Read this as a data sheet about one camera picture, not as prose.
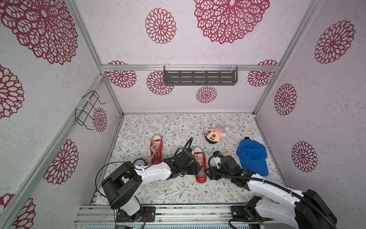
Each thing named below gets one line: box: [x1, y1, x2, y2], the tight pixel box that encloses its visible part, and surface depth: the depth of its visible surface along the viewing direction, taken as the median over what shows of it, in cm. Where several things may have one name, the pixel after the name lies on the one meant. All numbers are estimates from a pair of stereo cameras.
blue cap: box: [236, 136, 269, 177], surface depth 94 cm
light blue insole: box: [198, 166, 205, 179], surface depth 85 cm
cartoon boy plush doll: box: [204, 123, 230, 145], surface depth 101 cm
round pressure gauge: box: [132, 157, 147, 167], surface depth 92 cm
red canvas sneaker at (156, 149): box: [150, 134, 163, 165], surface depth 96 cm
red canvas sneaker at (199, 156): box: [193, 146, 207, 184], surface depth 87 cm
